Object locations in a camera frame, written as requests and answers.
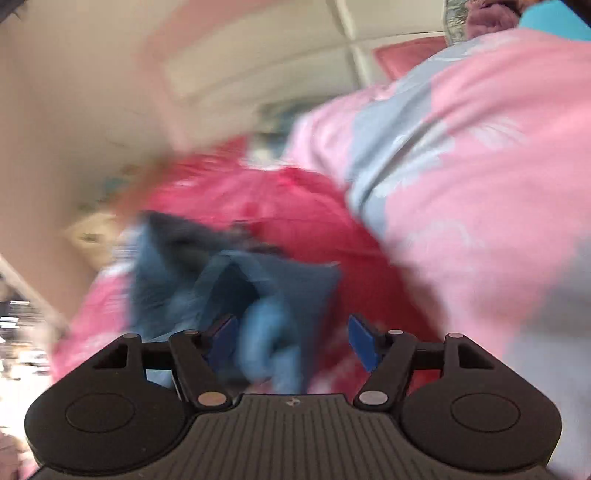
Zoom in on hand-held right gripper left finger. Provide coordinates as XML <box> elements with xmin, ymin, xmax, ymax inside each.
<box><xmin>93</xmin><ymin>315</ymin><xmax>240</xmax><ymax>411</ymax></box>

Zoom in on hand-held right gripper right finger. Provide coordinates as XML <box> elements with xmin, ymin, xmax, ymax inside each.
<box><xmin>348</xmin><ymin>314</ymin><xmax>496</xmax><ymax>409</ymax></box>

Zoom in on dark blue pants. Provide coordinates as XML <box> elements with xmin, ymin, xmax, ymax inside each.
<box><xmin>196</xmin><ymin>250</ymin><xmax>343</xmax><ymax>394</ymax></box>

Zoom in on blue denim jeans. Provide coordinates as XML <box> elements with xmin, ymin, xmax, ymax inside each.
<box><xmin>128</xmin><ymin>211</ymin><xmax>218</xmax><ymax>386</ymax></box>

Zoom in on pink floral fleece blanket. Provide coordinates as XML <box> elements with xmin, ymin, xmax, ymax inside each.
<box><xmin>50</xmin><ymin>150</ymin><xmax>441</xmax><ymax>398</ymax></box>

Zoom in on cream nightstand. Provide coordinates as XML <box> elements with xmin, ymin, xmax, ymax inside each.
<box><xmin>64</xmin><ymin>211</ymin><xmax>126</xmax><ymax>265</ymax></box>

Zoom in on pink and blue quilt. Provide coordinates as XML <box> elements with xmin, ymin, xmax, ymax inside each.
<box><xmin>281</xmin><ymin>27</ymin><xmax>591</xmax><ymax>480</ymax></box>

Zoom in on pink framed headboard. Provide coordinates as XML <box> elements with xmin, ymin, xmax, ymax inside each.
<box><xmin>137</xmin><ymin>0</ymin><xmax>446</xmax><ymax>158</ymax></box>

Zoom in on grey patterned pillow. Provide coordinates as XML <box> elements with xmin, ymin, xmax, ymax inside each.
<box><xmin>442</xmin><ymin>0</ymin><xmax>477</xmax><ymax>46</ymax></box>

